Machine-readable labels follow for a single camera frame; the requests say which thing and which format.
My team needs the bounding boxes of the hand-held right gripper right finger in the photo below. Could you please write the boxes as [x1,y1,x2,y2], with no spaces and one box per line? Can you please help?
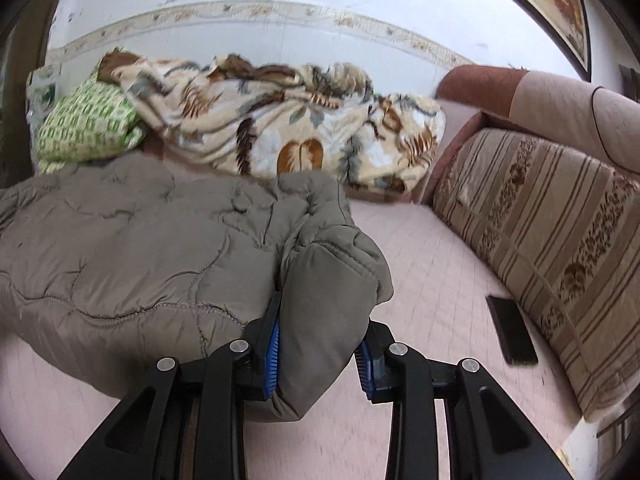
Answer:
[355,320,576,480]

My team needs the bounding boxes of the grey-brown hooded puffer jacket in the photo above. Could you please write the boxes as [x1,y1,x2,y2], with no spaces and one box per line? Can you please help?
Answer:
[0,152,396,423]

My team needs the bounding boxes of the pink quilted bed mattress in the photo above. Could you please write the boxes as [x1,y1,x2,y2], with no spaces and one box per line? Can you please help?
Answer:
[0,160,587,480]

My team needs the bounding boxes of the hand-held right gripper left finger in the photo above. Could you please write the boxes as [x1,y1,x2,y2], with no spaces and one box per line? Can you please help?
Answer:
[57,291,282,480]

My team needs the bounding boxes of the black phone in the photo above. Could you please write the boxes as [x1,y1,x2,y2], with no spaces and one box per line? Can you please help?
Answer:
[486,294,540,367]

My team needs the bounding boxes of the leaf print fleece blanket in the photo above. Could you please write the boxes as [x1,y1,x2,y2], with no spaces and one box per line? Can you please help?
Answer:
[97,52,447,193]

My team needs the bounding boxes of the pink upholstered sofa frame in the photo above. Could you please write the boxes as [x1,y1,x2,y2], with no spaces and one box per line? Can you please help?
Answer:
[415,64,640,206]

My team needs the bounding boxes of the striped floral sofa cushion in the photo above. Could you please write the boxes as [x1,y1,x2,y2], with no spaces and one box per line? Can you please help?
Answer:
[432,127,640,423]

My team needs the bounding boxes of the green checkered pillow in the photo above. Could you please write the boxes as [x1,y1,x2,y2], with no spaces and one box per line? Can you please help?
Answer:
[37,47,147,176]

